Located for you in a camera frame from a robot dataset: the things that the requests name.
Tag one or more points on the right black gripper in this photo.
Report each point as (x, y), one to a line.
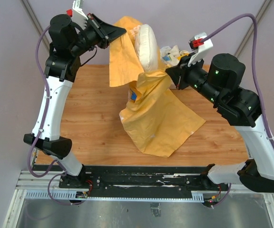
(178, 73)

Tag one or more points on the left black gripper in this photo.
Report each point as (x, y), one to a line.
(105, 32)

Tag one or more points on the white pillow with bear print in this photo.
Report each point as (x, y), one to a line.
(147, 53)

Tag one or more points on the yellow pillowcase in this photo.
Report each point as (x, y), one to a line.
(158, 122)

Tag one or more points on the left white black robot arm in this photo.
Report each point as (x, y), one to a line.
(70, 40)

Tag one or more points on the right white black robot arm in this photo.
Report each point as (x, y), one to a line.
(241, 108)

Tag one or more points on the yellow cloth in bin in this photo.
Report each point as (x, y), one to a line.
(181, 56)

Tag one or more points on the translucent plastic bin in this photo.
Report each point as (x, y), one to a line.
(172, 59)

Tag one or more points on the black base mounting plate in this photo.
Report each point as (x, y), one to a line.
(141, 182)

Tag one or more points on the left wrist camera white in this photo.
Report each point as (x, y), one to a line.
(78, 10)

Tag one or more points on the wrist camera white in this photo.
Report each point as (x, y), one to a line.
(199, 48)
(78, 10)

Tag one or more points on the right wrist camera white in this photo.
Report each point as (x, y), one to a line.
(199, 48)

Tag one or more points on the left aluminium frame post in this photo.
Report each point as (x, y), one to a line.
(35, 22)

